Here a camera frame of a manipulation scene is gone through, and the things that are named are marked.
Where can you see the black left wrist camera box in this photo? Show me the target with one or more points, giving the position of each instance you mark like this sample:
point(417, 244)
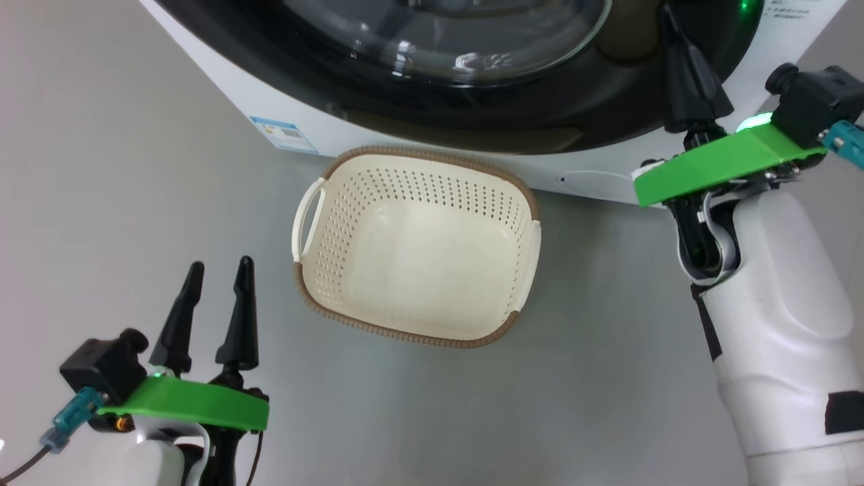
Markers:
point(101, 364)

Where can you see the blue energy label sticker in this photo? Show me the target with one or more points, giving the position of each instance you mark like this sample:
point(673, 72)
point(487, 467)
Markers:
point(283, 135)

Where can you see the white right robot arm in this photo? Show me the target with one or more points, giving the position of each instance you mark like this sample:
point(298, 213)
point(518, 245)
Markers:
point(776, 337)

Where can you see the white front-load washing machine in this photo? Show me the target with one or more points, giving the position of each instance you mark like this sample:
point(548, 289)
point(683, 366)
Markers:
point(786, 37)

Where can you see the dark washing machine door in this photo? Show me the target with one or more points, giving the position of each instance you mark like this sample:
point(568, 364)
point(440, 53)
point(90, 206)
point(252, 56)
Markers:
point(472, 108)

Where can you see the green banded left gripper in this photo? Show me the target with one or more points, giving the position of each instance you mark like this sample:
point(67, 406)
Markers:
point(196, 403)

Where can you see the cream perforated laundry basket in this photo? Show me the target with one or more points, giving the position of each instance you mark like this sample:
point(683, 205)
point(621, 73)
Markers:
point(418, 270)

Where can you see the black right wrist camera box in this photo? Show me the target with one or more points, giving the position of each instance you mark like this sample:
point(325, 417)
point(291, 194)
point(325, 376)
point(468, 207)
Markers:
point(817, 101)

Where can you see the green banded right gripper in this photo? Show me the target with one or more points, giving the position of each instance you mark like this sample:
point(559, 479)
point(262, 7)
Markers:
point(715, 169)

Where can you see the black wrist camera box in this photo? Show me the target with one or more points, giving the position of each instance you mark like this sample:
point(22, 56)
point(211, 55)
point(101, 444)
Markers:
point(101, 364)
point(817, 101)

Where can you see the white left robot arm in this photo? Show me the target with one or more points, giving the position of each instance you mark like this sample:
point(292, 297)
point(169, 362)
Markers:
point(148, 459)

